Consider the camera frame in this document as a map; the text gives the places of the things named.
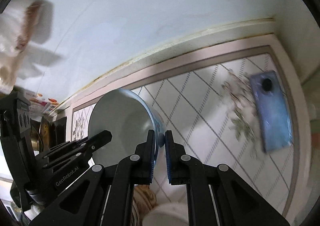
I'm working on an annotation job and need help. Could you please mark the large white bowl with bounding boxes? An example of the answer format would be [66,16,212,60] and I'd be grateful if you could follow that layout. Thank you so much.
[142,203,189,226]

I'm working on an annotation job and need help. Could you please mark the white bowl blue rim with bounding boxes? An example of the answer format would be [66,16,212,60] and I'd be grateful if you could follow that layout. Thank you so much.
[88,89,165,167]

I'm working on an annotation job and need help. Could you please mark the colourful sticker packet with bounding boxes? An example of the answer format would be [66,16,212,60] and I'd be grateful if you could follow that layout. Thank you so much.
[23,90,59,116]

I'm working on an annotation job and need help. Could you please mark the patterned table mat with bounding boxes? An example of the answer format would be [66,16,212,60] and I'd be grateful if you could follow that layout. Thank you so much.
[71,46,301,226]

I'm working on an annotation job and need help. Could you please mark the blue smartphone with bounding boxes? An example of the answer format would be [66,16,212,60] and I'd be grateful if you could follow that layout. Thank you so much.
[249,71,292,153]

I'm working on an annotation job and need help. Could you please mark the clear plastic bag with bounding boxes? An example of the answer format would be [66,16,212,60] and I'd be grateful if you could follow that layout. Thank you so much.
[1,0,61,95]

